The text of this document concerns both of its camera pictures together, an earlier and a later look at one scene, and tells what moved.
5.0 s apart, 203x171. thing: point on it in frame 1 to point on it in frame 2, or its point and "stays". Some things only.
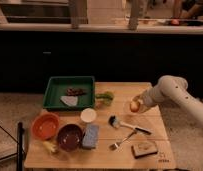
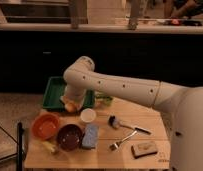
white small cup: (88, 115) stays
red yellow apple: (134, 106) to (70, 107)
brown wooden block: (143, 149) stays
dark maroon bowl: (69, 137) stays
